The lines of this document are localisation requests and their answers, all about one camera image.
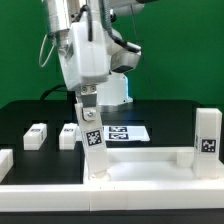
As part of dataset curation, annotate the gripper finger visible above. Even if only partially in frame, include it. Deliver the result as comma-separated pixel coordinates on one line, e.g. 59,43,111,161
75,84,99,122

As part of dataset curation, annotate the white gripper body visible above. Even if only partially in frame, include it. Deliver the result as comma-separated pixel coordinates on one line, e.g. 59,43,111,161
59,21,109,91

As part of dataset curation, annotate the white desk tabletop panel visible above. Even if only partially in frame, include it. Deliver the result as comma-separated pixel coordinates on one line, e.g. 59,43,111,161
82,146,224,185

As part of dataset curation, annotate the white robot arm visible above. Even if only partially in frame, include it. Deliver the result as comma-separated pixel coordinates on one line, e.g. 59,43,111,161
42,0,156,122

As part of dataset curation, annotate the fiducial marker sheet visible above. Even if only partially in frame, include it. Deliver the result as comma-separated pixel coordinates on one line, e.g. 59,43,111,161
75,125,152,142

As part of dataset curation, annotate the white L-shaped obstacle fence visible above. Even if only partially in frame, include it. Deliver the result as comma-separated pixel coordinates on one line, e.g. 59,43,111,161
0,148,224,212

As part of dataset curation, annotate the white camera cable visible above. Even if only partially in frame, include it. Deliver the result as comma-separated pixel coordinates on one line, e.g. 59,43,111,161
38,33,56,68

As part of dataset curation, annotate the black cable on table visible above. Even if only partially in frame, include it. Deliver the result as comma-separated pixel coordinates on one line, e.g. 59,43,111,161
40,83,73,101

